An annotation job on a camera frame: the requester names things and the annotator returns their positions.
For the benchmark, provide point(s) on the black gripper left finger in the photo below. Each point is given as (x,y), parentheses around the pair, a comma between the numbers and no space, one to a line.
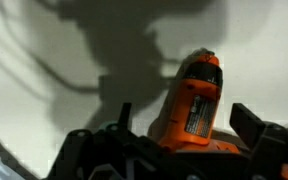
(125,116)

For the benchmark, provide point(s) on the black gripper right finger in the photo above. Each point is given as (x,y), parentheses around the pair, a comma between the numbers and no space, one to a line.
(250,123)

